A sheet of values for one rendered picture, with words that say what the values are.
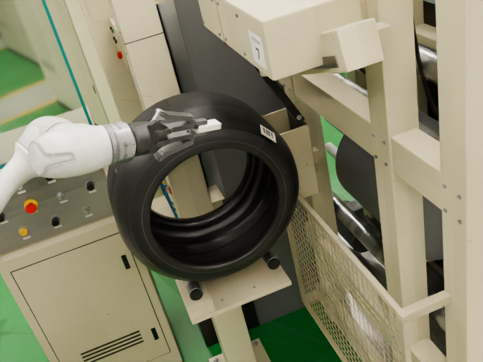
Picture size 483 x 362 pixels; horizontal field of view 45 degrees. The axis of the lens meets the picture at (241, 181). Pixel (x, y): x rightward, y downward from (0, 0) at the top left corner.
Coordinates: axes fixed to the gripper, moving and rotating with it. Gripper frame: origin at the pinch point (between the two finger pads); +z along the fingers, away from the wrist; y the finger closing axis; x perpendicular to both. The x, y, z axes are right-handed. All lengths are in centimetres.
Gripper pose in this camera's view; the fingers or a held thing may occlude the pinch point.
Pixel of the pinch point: (205, 126)
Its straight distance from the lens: 140.2
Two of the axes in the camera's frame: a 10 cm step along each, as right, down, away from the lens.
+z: 8.1, -2.1, 5.5
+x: -5.8, -4.5, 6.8
